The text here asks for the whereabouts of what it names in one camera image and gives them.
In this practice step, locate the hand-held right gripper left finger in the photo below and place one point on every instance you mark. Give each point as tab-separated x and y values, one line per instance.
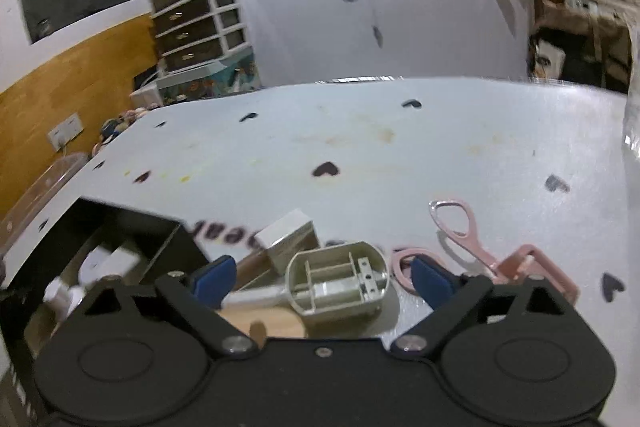
215	279

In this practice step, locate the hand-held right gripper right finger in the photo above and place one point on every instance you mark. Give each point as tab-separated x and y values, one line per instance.
430	282

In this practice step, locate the black box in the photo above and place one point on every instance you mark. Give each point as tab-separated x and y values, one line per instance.
167	252

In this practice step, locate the grey plastic shell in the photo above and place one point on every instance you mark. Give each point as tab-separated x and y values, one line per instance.
325	292

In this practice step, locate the white round disc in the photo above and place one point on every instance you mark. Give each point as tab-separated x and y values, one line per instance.
107	264

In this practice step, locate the white ridged cap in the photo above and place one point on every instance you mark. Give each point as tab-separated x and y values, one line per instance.
62	294

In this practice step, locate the small grey block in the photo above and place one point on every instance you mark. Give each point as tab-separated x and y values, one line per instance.
285	232

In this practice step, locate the pile of plush toys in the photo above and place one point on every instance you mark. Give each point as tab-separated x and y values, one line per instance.
122	124

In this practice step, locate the clear storage bin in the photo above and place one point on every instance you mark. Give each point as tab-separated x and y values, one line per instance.
40	192

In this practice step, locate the floral print cabinet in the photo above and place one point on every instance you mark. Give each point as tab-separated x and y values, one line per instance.
210	79

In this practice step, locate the white drawer unit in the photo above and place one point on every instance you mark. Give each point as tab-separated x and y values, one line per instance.
200	29

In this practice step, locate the clear water bottle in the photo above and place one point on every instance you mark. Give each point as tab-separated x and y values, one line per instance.
632	127

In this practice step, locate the black bag with face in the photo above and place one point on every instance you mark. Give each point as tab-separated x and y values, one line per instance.
547	54

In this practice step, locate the white wall outlet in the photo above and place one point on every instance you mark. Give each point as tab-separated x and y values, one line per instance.
65	132

